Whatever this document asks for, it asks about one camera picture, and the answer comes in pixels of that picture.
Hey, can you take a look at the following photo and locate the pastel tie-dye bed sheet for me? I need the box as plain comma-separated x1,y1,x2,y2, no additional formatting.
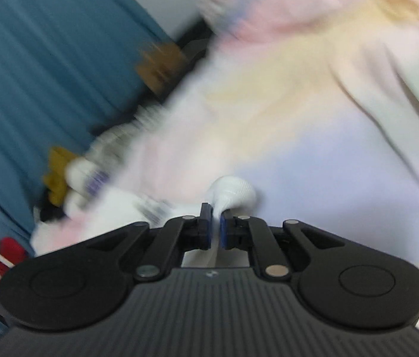
30,0,419,343

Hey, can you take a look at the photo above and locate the brown paper bag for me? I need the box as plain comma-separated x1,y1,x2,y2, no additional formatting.
135,42,188,94

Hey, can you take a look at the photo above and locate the blue curtain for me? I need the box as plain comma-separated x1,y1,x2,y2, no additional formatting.
0,0,173,337

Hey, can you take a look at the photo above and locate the white and black jacket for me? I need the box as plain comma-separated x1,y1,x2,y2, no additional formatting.
30,191,85,256

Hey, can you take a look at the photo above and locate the grey white purple garment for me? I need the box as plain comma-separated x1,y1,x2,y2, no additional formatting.
66,105,164,207

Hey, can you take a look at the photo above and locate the mustard yellow garment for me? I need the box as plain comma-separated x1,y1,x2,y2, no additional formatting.
43,147,79,207

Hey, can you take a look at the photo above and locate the white knit sweater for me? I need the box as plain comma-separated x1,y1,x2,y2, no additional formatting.
86,176,257,267

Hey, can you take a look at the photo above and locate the red cloth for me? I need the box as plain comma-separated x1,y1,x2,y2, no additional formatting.
0,237,28,276

